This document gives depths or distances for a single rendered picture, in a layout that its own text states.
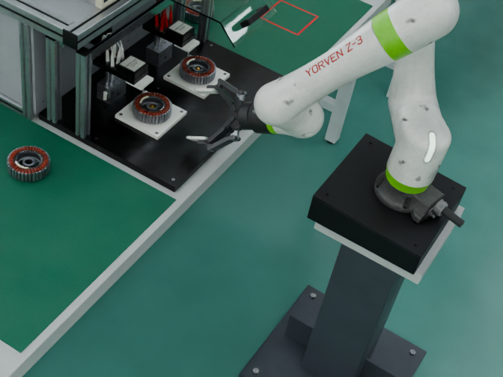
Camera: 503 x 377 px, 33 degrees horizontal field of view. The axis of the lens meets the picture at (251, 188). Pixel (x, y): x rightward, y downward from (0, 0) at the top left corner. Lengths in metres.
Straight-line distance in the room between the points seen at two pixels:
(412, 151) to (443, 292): 1.21
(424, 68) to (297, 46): 0.80
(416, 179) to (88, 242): 0.85
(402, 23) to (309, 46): 1.05
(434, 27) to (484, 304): 1.62
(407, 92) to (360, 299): 0.65
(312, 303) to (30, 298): 1.30
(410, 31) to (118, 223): 0.88
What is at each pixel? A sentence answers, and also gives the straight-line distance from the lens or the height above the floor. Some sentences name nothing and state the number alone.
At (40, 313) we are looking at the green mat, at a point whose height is 0.75.
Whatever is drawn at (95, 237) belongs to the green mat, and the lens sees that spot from 2.20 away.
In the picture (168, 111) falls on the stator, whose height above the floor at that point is 0.81.
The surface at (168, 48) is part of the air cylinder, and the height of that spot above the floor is 0.81.
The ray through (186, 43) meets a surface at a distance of 2.63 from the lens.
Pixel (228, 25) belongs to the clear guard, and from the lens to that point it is 2.43.
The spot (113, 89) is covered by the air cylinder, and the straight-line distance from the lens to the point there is 2.53.
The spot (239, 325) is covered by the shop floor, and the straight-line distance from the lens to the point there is 3.00.
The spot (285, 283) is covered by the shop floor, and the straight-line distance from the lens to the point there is 3.15.
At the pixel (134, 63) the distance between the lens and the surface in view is 2.46.
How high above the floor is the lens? 2.38
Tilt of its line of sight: 44 degrees down
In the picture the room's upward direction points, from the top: 12 degrees clockwise
